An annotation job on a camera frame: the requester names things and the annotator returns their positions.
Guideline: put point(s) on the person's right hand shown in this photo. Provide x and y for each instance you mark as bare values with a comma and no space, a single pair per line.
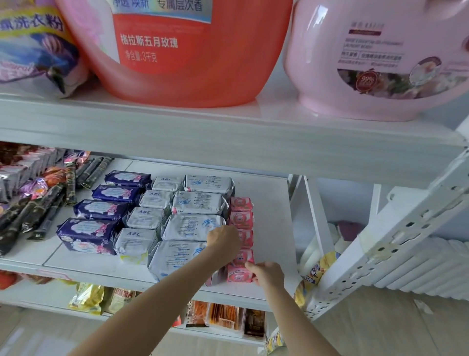
269,277

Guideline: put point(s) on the person's left hand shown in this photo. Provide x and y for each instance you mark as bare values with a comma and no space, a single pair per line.
223,244

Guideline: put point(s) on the long white pad packet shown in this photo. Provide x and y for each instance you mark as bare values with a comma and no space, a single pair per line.
172,256
209,184
190,227
198,202

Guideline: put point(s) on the white metal shelf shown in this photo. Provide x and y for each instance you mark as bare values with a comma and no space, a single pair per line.
275,227

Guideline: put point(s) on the row of red strip packets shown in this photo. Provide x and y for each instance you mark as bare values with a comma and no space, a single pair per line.
198,313

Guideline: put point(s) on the small white ABC packet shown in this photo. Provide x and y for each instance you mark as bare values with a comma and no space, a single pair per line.
144,219
135,244

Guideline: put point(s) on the purple pad packet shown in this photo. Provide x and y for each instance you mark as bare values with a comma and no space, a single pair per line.
86,234
100,209
115,194
126,179

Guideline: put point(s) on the person's right forearm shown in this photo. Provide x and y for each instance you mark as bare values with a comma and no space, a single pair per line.
296,326

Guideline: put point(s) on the person's left forearm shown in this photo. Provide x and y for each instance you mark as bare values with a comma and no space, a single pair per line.
154,311

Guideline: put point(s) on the brown snack box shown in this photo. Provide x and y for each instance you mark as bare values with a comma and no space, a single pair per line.
254,322

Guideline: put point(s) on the clear box of orange sachets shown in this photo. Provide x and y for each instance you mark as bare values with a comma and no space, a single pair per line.
225,317

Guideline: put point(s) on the purple cloth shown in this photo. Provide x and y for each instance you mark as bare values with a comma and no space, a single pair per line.
350,230

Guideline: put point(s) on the beige snack bag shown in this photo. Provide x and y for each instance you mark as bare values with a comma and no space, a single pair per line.
119,299

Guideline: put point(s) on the white perforated rack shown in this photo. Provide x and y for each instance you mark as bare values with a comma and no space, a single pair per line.
403,227

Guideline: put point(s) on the yellow chip bag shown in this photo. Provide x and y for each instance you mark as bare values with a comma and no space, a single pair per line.
86,297

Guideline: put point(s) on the white radiator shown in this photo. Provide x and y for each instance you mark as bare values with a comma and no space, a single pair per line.
421,267

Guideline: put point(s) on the white paper scrap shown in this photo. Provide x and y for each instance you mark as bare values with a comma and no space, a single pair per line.
423,306

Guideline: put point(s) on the red bordered paper label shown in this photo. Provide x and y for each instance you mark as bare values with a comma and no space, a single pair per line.
53,275

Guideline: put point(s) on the red flat package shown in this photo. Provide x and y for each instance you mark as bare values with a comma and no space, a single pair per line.
176,73

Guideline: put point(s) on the row of dark stick packets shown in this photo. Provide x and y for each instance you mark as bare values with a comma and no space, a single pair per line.
36,216

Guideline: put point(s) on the heap of purple candy packets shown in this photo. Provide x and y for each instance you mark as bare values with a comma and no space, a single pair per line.
36,187

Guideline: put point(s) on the row of silver red packets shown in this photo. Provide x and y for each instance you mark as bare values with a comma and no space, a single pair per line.
25,168

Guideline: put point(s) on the pile of red bags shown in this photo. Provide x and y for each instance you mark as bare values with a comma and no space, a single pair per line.
14,278

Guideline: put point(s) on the pile of red snack packets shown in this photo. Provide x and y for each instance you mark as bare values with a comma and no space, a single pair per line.
9,152

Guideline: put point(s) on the pink plastic tub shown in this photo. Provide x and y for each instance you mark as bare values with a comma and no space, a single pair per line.
366,44

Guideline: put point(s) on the large purple detergent bag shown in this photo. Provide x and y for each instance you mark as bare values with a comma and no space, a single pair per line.
33,47

